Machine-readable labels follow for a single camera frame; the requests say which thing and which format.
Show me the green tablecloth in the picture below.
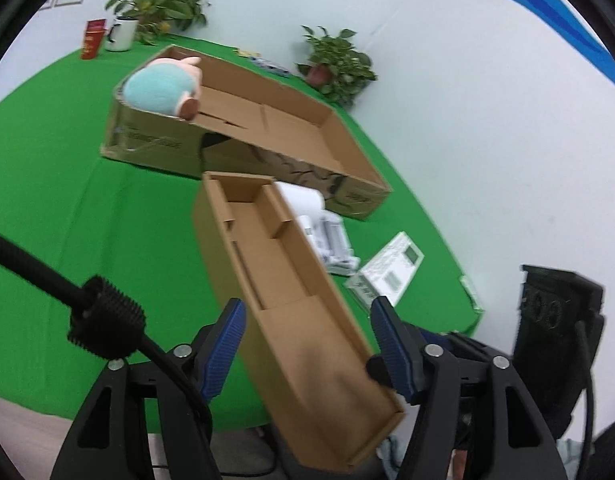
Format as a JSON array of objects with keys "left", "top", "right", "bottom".
[{"left": 0, "top": 32, "right": 485, "bottom": 433}]

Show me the large brown cardboard box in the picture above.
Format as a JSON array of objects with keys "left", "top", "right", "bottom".
[{"left": 100, "top": 45, "right": 393, "bottom": 222}]

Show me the white gadget with grey parts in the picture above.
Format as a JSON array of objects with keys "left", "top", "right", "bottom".
[{"left": 298, "top": 211, "right": 361, "bottom": 277}]

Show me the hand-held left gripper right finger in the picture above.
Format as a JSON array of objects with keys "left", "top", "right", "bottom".
[{"left": 366, "top": 296, "right": 568, "bottom": 480}]

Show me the blue wall decal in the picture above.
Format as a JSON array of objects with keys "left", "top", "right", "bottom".
[{"left": 427, "top": 0, "right": 615, "bottom": 93}]

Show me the potted plant in white pot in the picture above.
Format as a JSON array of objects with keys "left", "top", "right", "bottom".
[{"left": 104, "top": 0, "right": 211, "bottom": 53}]

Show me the black cable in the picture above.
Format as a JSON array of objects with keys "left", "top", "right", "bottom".
[
  {"left": 576, "top": 317, "right": 597, "bottom": 463},
  {"left": 0, "top": 229, "right": 214, "bottom": 436}
]

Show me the potted plant in red pot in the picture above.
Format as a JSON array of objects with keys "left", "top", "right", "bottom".
[{"left": 296, "top": 25, "right": 378, "bottom": 108}]

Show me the red box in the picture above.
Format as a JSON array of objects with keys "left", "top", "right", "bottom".
[{"left": 80, "top": 18, "right": 108, "bottom": 60}]

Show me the white medicine box green label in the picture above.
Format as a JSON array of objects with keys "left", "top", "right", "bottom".
[{"left": 345, "top": 231, "right": 425, "bottom": 308}]

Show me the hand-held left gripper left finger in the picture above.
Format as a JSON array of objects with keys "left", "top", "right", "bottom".
[{"left": 50, "top": 297, "right": 248, "bottom": 480}]

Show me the green and white packet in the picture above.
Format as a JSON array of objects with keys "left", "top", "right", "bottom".
[{"left": 460, "top": 275, "right": 485, "bottom": 313}]

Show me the teal and pink plush toy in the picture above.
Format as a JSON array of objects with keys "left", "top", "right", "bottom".
[{"left": 124, "top": 56, "right": 204, "bottom": 122}]

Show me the narrow brown cardboard box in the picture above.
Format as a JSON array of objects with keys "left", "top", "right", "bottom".
[{"left": 192, "top": 171, "right": 405, "bottom": 475}]

